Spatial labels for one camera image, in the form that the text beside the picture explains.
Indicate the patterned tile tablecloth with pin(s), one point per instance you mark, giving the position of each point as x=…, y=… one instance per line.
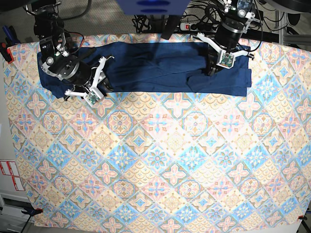
x=166, y=163

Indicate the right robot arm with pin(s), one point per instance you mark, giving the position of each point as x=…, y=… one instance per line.
x=54, y=39

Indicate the black clamp bottom right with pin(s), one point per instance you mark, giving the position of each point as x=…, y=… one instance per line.
x=302, y=218

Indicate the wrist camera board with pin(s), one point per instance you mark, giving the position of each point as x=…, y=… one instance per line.
x=92, y=97
x=226, y=60

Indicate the blue clamp top left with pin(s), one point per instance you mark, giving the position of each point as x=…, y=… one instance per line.
x=11, y=36

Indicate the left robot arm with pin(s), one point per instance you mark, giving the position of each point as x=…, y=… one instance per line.
x=242, y=10

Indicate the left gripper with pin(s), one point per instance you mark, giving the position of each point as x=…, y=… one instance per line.
x=224, y=45

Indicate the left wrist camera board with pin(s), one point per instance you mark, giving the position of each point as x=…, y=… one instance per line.
x=226, y=60

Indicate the black clamp bottom left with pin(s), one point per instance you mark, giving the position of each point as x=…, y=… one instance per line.
x=31, y=211

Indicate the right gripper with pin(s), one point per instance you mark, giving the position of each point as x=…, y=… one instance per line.
x=71, y=77

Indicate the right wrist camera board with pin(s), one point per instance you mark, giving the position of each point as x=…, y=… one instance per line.
x=92, y=97

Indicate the black clamp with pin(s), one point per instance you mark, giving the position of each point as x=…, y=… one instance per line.
x=302, y=218
x=31, y=211

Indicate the red-black clamp top left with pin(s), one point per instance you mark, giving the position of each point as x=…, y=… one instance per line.
x=6, y=53

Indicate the white power strip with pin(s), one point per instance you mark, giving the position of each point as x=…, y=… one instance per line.
x=198, y=27

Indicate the blue box overhead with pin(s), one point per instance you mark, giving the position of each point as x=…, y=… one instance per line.
x=153, y=7

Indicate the red-white labels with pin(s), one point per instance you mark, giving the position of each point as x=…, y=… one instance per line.
x=9, y=169

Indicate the blue long-sleeve T-shirt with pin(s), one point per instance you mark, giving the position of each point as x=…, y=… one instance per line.
x=170, y=68

